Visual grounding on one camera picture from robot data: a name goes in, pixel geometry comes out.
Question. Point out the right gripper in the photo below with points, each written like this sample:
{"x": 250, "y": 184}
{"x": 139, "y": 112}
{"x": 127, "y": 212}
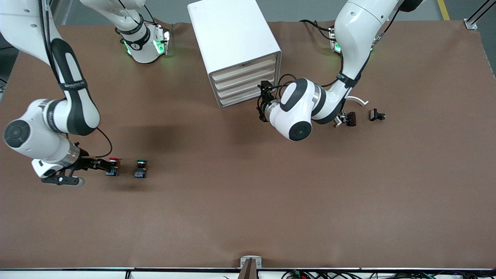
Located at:
{"x": 86, "y": 162}

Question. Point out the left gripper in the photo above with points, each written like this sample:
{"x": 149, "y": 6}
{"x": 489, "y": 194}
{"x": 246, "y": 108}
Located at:
{"x": 265, "y": 104}

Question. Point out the red push button switch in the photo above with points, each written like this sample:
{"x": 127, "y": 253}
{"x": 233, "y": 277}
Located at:
{"x": 113, "y": 172}

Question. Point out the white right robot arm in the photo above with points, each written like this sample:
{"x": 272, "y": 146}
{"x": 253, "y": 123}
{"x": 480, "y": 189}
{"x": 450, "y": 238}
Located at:
{"x": 73, "y": 104}

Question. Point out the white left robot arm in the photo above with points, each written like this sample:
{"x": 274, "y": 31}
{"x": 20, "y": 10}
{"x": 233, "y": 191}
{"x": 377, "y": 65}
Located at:
{"x": 356, "y": 35}

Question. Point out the brown block with metal clip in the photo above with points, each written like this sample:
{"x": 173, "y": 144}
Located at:
{"x": 352, "y": 119}

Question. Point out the small black clip part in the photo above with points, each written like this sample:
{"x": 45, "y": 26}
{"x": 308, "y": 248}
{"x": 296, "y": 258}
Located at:
{"x": 374, "y": 114}

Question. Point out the green push button switch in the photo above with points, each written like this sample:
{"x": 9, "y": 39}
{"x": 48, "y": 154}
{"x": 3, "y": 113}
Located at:
{"x": 140, "y": 172}

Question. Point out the grey metal edge bracket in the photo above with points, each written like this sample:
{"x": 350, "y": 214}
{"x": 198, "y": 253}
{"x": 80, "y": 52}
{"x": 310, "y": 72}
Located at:
{"x": 245, "y": 259}

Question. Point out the brown camera pole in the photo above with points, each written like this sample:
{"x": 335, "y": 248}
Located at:
{"x": 248, "y": 271}

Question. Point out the aluminium frame profile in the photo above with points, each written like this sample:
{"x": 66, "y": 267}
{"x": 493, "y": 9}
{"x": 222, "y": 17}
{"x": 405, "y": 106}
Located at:
{"x": 471, "y": 24}

